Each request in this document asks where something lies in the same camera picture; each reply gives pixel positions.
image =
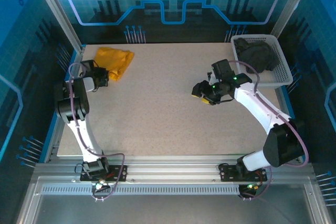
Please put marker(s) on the aluminium front frame rail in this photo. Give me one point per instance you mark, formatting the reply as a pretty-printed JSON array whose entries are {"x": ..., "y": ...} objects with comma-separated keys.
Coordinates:
[{"x": 170, "y": 169}]

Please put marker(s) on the yellow t-shirt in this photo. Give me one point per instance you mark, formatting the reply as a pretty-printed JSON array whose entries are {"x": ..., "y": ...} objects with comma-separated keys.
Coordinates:
[{"x": 113, "y": 58}]

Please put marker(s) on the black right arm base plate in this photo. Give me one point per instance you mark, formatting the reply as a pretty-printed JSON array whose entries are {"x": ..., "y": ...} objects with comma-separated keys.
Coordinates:
[{"x": 227, "y": 172}]

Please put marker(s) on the white plastic basket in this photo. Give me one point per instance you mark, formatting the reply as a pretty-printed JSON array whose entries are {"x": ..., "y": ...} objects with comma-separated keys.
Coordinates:
[{"x": 283, "y": 73}]

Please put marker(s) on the dark grey t-shirt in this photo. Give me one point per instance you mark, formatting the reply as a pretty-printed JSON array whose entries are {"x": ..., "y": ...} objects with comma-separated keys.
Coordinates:
[{"x": 257, "y": 54}]

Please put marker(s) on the aluminium right frame post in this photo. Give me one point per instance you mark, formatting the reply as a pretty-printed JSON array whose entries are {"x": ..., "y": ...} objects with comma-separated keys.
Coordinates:
[{"x": 291, "y": 6}]

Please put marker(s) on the grey metal panel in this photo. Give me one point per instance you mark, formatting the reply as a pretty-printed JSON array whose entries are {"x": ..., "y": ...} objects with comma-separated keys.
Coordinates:
[{"x": 168, "y": 208}]

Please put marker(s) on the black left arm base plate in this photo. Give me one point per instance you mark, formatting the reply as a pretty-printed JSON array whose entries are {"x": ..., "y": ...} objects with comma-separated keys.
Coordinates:
[{"x": 119, "y": 175}]

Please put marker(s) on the aluminium left side rail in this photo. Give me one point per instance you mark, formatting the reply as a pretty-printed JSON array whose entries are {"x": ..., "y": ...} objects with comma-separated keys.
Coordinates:
[{"x": 55, "y": 142}]

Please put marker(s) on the aluminium left frame post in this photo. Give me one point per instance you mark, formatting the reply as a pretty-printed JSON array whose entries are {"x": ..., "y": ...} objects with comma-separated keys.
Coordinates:
[{"x": 57, "y": 11}]

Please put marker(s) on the aluminium frame post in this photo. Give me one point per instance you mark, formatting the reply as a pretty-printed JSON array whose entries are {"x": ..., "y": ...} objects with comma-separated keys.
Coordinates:
[
  {"x": 291, "y": 6},
  {"x": 57, "y": 11}
]

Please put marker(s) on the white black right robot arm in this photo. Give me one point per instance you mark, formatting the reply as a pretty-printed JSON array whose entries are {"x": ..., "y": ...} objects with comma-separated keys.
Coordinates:
[{"x": 252, "y": 103}]

